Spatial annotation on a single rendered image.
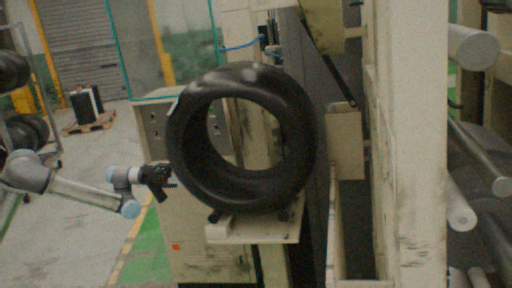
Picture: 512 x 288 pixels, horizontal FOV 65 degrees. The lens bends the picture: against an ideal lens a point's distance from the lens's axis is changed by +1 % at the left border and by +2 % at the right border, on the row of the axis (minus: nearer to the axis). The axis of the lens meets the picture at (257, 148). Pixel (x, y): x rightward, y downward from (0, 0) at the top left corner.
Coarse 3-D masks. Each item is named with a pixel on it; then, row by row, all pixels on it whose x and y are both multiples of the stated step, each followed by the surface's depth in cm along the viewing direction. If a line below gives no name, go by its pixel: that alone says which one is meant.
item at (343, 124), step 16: (336, 112) 182; (352, 112) 163; (336, 128) 166; (352, 128) 164; (336, 144) 168; (352, 144) 167; (336, 160) 171; (352, 160) 169; (336, 176) 173; (352, 176) 172
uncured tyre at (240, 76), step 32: (224, 64) 155; (256, 64) 148; (192, 96) 139; (224, 96) 136; (256, 96) 135; (288, 96) 136; (192, 128) 172; (288, 128) 136; (192, 160) 170; (224, 160) 178; (288, 160) 170; (192, 192) 153; (224, 192) 169; (256, 192) 172; (288, 192) 145
